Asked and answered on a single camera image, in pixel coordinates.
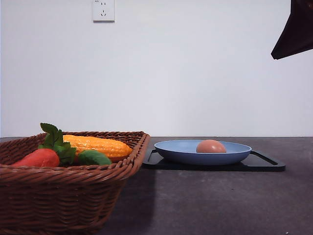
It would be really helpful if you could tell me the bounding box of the yellow corn cob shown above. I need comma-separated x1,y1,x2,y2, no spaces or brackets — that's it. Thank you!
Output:
63,135,133,158

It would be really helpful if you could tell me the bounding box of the white wall power socket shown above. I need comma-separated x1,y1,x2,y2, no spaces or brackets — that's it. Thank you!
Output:
93,0,115,24

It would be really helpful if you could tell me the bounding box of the brown woven wicker basket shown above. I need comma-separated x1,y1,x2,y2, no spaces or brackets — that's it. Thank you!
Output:
0,131,151,235

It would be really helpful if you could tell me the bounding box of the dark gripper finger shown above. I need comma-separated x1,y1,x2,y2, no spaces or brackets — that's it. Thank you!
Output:
271,0,313,59

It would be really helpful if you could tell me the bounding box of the black rectangular tray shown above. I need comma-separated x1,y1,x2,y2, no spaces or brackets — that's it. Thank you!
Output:
142,150,286,172

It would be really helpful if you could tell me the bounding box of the brown egg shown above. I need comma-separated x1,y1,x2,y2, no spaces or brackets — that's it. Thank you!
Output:
196,140,226,153

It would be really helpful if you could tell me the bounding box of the green cucumber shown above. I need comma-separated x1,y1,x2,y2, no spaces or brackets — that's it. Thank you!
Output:
78,150,112,165

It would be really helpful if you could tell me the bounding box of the blue round plate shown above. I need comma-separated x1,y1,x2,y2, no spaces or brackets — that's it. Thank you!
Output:
154,140,252,165

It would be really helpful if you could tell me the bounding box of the orange carrot with green leaves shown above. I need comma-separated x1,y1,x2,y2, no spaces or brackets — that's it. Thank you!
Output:
12,123,76,167

